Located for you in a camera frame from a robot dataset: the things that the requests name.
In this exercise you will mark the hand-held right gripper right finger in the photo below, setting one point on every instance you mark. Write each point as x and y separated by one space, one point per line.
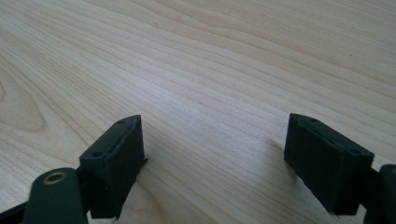
327 169

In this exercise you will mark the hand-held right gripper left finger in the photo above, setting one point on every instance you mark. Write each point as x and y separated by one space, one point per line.
112 174

